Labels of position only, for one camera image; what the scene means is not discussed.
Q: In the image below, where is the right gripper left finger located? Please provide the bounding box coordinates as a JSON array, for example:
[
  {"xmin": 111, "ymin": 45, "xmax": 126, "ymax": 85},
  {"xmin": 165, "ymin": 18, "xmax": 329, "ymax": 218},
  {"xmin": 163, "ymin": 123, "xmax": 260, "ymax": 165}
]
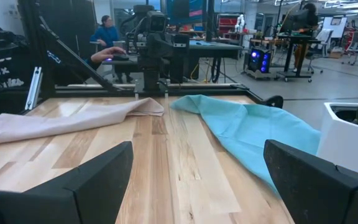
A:
[{"xmin": 23, "ymin": 141, "xmax": 134, "ymax": 224}]

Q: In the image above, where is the operator computer monitor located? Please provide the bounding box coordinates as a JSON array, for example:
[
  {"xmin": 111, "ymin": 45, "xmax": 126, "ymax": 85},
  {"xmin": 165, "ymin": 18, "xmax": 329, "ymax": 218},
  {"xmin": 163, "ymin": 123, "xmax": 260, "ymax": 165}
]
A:
[{"xmin": 165, "ymin": 0, "xmax": 209, "ymax": 26}]

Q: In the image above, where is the black computer mouse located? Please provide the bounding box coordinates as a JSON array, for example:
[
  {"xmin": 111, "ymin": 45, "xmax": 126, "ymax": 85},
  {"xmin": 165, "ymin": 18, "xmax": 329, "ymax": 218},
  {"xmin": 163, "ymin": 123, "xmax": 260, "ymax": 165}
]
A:
[{"xmin": 112, "ymin": 53, "xmax": 131, "ymax": 62}]

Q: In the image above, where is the beige cloth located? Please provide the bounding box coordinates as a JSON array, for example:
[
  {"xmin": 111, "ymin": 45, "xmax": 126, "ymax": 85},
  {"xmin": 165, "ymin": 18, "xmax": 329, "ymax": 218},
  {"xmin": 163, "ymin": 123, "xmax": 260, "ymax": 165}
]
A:
[{"xmin": 0, "ymin": 97, "xmax": 165, "ymax": 145}]

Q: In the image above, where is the person's hand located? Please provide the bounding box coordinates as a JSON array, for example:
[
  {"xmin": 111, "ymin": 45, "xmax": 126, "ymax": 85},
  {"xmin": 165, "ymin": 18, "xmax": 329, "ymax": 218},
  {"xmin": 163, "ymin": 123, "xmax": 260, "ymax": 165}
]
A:
[{"xmin": 90, "ymin": 46, "xmax": 127, "ymax": 65}]

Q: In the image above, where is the dark operator desk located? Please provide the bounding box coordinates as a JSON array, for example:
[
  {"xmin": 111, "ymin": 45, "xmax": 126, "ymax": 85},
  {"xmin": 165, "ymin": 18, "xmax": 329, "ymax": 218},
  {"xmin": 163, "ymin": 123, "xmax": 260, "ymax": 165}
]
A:
[{"xmin": 103, "ymin": 40, "xmax": 244, "ymax": 82}]

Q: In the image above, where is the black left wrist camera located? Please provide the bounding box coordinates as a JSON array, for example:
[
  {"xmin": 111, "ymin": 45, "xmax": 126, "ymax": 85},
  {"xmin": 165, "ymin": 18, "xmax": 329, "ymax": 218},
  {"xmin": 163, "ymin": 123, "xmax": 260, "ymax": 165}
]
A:
[{"xmin": 147, "ymin": 11, "xmax": 168, "ymax": 32}]

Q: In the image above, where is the grey office chair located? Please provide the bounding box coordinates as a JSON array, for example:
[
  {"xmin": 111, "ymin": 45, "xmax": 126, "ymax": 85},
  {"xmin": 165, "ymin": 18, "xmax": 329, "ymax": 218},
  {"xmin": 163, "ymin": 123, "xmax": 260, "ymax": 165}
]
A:
[{"xmin": 343, "ymin": 30, "xmax": 358, "ymax": 67}]

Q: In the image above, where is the teal cloth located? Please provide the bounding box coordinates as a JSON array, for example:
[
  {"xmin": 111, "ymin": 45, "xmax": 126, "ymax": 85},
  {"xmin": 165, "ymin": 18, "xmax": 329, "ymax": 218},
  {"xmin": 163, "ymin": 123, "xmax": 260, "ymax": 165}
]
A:
[{"xmin": 170, "ymin": 95, "xmax": 321, "ymax": 194}]

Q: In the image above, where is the computer tower with blue lights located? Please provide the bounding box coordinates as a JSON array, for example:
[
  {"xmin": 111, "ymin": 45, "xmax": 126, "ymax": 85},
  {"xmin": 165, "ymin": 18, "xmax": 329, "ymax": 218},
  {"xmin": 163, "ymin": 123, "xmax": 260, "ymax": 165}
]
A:
[{"xmin": 246, "ymin": 47, "xmax": 273, "ymax": 75}]

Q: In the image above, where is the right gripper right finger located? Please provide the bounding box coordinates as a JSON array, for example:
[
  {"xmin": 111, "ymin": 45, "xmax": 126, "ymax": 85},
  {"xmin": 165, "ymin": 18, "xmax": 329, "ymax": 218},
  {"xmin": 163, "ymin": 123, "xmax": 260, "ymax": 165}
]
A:
[{"xmin": 263, "ymin": 139, "xmax": 358, "ymax": 224}]

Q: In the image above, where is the black standing desk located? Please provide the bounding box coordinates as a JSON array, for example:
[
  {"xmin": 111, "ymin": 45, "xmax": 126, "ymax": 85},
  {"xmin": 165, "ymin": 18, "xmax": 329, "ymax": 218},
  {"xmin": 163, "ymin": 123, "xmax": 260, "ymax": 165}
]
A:
[{"xmin": 249, "ymin": 33, "xmax": 323, "ymax": 83}]

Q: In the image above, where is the white board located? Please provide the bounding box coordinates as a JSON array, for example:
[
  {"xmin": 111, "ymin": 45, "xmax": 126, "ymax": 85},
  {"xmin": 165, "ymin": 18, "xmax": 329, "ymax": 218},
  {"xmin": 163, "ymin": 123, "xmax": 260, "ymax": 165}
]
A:
[{"xmin": 321, "ymin": 16, "xmax": 348, "ymax": 40}]

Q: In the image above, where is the silver aluminium bracket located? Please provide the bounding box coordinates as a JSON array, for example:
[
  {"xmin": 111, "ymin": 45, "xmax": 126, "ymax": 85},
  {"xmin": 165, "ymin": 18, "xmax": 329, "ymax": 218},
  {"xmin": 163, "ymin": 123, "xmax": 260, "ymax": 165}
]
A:
[{"xmin": 25, "ymin": 66, "xmax": 44, "ymax": 111}]

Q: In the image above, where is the black metal table frame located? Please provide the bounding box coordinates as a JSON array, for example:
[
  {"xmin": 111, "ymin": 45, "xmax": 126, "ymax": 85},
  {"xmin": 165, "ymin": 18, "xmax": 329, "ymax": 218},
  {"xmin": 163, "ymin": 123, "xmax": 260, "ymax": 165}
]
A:
[{"xmin": 17, "ymin": 0, "xmax": 284, "ymax": 110}]

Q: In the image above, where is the white planter pot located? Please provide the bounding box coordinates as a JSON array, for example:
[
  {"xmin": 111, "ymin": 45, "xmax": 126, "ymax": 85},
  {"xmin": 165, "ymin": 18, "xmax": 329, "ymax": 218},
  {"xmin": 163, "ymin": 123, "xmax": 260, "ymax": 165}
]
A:
[{"xmin": 317, "ymin": 101, "xmax": 358, "ymax": 180}]

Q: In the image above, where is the person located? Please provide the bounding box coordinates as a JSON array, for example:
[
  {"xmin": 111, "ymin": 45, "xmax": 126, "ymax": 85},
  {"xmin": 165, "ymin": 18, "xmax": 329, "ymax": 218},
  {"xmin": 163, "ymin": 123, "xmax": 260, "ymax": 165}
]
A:
[
  {"xmin": 90, "ymin": 14, "xmax": 121, "ymax": 49},
  {"xmin": 292, "ymin": 2, "xmax": 320, "ymax": 68},
  {"xmin": 0, "ymin": 0, "xmax": 102, "ymax": 94}
]

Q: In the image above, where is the red storage shelf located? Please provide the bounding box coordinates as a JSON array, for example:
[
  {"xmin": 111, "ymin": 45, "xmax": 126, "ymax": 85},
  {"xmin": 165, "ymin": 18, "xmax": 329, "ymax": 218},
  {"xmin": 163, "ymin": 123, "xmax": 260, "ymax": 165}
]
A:
[{"xmin": 218, "ymin": 14, "xmax": 239, "ymax": 35}]

